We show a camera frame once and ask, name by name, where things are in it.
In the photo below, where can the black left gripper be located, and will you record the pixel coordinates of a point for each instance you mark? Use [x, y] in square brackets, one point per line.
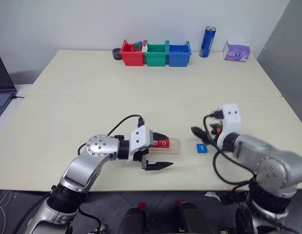
[144, 158]

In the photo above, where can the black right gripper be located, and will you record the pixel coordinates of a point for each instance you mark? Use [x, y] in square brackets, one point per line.
[215, 132]

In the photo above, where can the red letter tile b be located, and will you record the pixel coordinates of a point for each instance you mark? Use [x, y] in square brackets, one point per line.
[157, 143]

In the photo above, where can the red letter tile o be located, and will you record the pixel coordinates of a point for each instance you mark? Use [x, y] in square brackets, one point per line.
[165, 143]

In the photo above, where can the small blue block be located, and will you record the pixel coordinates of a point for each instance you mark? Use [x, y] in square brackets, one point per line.
[202, 148]

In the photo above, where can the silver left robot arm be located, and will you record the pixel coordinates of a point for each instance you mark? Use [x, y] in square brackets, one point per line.
[87, 161]

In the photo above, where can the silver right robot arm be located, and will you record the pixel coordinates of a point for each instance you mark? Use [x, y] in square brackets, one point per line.
[270, 161]

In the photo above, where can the red square marker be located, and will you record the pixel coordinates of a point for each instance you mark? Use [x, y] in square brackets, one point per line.
[142, 205]
[180, 202]

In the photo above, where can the white paper scrap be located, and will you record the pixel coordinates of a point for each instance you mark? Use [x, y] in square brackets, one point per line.
[211, 195]

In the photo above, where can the dark rounded shape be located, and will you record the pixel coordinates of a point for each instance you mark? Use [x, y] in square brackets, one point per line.
[132, 220]
[192, 219]

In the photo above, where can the blue plastic bin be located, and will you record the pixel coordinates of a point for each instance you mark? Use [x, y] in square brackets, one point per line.
[178, 59]

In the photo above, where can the green plastic bin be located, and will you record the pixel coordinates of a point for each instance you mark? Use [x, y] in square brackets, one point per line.
[155, 59]

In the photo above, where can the purple tissue pack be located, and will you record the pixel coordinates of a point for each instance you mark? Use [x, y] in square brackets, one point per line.
[237, 53]

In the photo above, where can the blue drink can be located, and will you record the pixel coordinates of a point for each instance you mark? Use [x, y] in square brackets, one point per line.
[207, 44]

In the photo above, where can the red plastic bin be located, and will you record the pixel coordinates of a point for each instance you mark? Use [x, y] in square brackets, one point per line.
[131, 58]

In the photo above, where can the white toy brick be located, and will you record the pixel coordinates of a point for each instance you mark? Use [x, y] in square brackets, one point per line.
[144, 48]

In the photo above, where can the black round container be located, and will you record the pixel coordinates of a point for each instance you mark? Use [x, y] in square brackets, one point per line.
[116, 54]

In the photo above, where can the green toy brick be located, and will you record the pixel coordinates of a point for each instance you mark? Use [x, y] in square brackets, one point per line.
[137, 46]

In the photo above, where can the blue toy brick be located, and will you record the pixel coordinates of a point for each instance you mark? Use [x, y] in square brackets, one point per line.
[140, 43]

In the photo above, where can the dark laptop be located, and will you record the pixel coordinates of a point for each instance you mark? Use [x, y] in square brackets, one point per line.
[2, 78]

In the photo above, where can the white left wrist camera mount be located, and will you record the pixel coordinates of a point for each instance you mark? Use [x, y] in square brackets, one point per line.
[139, 139]

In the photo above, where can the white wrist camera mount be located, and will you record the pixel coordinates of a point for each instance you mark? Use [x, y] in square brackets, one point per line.
[232, 119]
[139, 139]

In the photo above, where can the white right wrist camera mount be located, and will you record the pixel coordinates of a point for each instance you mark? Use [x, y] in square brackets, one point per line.
[232, 119]

